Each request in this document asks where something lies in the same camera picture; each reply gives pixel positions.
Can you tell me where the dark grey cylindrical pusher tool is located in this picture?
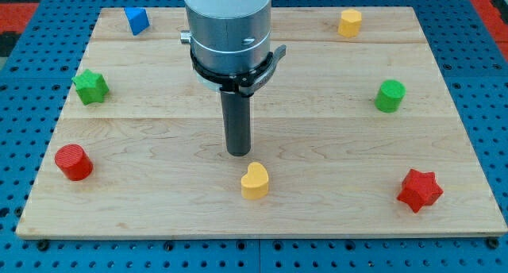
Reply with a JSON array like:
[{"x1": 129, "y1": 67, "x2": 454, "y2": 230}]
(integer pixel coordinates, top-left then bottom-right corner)
[{"x1": 221, "y1": 92, "x2": 251, "y2": 156}]

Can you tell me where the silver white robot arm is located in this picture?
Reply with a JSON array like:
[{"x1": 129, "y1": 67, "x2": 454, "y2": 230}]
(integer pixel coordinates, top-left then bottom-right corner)
[{"x1": 184, "y1": 0, "x2": 273, "y2": 93}]

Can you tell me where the light wooden board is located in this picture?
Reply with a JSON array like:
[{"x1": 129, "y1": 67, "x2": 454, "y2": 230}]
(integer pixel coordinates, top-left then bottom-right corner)
[{"x1": 17, "y1": 7, "x2": 507, "y2": 240}]

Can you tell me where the yellow hexagonal block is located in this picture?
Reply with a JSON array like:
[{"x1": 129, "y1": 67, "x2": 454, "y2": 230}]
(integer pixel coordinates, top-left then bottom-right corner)
[{"x1": 337, "y1": 9, "x2": 362, "y2": 37}]

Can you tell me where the yellow heart block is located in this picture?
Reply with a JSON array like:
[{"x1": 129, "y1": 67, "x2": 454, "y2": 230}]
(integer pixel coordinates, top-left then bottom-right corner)
[{"x1": 241, "y1": 162, "x2": 269, "y2": 200}]

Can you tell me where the red star block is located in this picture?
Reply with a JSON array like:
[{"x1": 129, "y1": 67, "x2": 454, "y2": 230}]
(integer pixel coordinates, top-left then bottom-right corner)
[{"x1": 397, "y1": 168, "x2": 444, "y2": 213}]

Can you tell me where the black clamp ring with lever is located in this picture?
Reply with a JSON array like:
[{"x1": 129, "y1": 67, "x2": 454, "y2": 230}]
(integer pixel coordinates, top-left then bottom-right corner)
[{"x1": 189, "y1": 44, "x2": 287, "y2": 98}]

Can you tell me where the green star block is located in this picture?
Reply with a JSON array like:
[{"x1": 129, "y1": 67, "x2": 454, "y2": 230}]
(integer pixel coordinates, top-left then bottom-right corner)
[{"x1": 71, "y1": 69, "x2": 110, "y2": 105}]

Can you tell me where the red cylinder block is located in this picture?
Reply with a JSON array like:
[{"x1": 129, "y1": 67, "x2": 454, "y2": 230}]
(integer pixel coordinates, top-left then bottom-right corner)
[{"x1": 54, "y1": 144, "x2": 94, "y2": 181}]

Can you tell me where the green cylinder block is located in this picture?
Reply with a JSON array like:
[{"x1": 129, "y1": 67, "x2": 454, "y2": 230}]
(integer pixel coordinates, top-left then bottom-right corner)
[{"x1": 374, "y1": 79, "x2": 406, "y2": 113}]

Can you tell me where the blue triangular block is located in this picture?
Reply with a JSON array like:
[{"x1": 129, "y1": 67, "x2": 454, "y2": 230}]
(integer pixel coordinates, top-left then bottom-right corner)
[{"x1": 124, "y1": 7, "x2": 150, "y2": 36}]

